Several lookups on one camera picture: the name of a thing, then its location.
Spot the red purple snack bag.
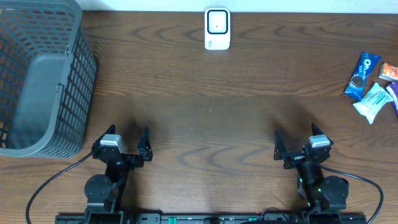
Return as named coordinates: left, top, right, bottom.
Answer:
left=386, top=82, right=398, bottom=116

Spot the blue snack wrapper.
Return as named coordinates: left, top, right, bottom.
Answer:
left=344, top=52, right=381, bottom=101

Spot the teal white snack packet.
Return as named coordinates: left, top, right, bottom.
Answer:
left=353, top=83, right=393, bottom=124

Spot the orange Kleenex tissue pack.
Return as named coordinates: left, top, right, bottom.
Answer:
left=379, top=63, right=398, bottom=82

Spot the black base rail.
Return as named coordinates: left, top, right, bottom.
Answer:
left=55, top=213, right=366, bottom=224

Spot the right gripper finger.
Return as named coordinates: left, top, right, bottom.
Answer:
left=274, top=129, right=287, bottom=154
left=311, top=123, right=331, bottom=143

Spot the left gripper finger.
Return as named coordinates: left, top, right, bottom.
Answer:
left=137, top=126, right=152, bottom=154
left=93, top=124, right=116, bottom=150

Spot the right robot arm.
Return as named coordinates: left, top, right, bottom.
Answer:
left=274, top=123, right=349, bottom=223

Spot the grey plastic mesh basket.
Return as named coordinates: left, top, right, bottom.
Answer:
left=1, top=0, right=97, bottom=159

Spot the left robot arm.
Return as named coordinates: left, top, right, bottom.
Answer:
left=84, top=124, right=153, bottom=223

